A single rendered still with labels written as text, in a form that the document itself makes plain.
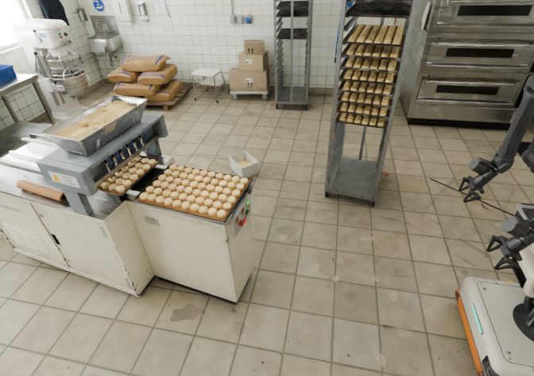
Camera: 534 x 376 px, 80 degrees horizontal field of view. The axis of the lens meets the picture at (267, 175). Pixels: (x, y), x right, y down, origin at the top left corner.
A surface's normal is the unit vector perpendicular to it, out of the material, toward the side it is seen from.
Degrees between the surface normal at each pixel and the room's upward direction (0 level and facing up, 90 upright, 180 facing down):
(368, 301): 0
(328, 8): 90
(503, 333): 0
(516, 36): 90
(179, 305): 0
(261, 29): 90
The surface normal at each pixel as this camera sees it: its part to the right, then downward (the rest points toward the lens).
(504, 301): -0.04, -0.80
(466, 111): -0.21, 0.59
